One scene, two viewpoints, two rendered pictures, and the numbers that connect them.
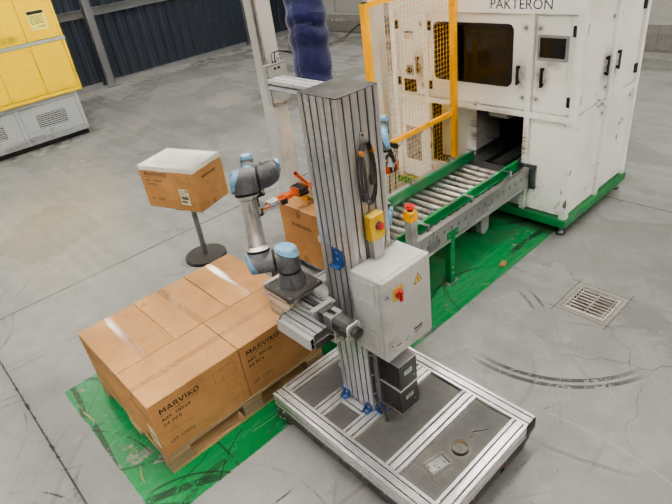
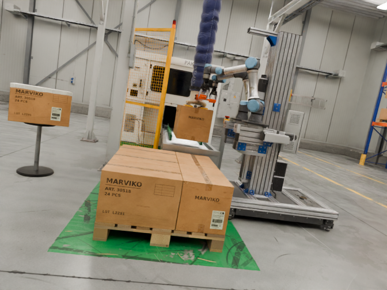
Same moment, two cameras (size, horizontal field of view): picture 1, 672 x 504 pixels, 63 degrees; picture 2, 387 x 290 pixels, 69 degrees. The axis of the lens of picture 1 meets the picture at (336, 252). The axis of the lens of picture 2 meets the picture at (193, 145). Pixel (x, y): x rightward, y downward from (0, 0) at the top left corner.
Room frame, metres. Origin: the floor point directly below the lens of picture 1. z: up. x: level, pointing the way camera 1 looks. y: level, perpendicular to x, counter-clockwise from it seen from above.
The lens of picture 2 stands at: (1.36, 3.11, 1.10)
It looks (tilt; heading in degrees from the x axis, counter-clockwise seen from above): 8 degrees down; 301
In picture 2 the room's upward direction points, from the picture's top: 10 degrees clockwise
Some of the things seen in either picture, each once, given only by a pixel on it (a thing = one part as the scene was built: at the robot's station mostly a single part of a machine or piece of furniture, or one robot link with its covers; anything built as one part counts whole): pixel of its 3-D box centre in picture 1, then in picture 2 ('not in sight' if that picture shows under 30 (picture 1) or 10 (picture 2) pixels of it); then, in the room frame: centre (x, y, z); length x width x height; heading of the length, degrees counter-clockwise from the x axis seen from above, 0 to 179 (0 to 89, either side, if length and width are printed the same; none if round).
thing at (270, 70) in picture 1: (277, 82); (132, 56); (4.28, 0.26, 1.62); 0.20 x 0.05 x 0.30; 129
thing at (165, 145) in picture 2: not in sight; (191, 149); (3.10, 0.26, 0.58); 0.70 x 0.03 x 0.06; 39
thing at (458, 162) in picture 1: (414, 185); (166, 130); (4.27, -0.76, 0.60); 1.60 x 0.10 x 0.09; 129
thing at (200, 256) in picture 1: (198, 228); (37, 147); (4.62, 1.25, 0.31); 0.40 x 0.40 x 0.62
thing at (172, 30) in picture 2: not in sight; (142, 100); (4.29, -0.07, 1.05); 0.87 x 0.10 x 2.10; 1
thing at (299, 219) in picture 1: (334, 218); (191, 122); (3.34, -0.03, 0.88); 0.60 x 0.40 x 0.40; 130
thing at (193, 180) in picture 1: (183, 179); (41, 105); (4.62, 1.25, 0.82); 0.60 x 0.40 x 0.40; 59
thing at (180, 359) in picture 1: (202, 340); (164, 181); (2.90, 0.98, 0.34); 1.20 x 1.00 x 0.40; 129
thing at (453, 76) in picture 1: (417, 122); not in sight; (4.54, -0.85, 1.05); 1.17 x 0.10 x 2.10; 129
